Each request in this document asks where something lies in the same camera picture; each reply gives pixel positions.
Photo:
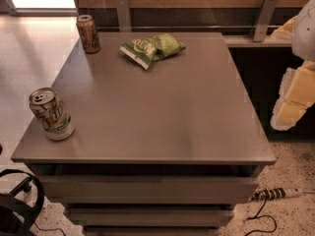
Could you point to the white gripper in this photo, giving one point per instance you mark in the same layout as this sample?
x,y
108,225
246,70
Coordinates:
x,y
305,33

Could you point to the metal bracket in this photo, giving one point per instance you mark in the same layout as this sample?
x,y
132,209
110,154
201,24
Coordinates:
x,y
261,26
123,15

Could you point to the white power strip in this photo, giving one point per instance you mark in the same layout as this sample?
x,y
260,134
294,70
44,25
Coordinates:
x,y
276,193

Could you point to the grey wall shelf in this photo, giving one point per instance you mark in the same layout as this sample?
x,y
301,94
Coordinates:
x,y
242,41

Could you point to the left metal bracket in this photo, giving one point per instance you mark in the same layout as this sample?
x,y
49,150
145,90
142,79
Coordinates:
x,y
123,15

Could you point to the brown soda can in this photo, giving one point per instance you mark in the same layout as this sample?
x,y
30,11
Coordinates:
x,y
88,33

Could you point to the white green 7up can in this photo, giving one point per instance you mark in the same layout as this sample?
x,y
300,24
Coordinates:
x,y
51,112

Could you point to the green jalapeno chip bag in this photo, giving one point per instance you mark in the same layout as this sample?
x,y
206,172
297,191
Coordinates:
x,y
145,51

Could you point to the grey drawer cabinet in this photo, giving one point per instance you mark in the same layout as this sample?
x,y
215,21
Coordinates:
x,y
167,151

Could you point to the right metal bracket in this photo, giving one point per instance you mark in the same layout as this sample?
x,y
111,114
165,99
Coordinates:
x,y
261,26

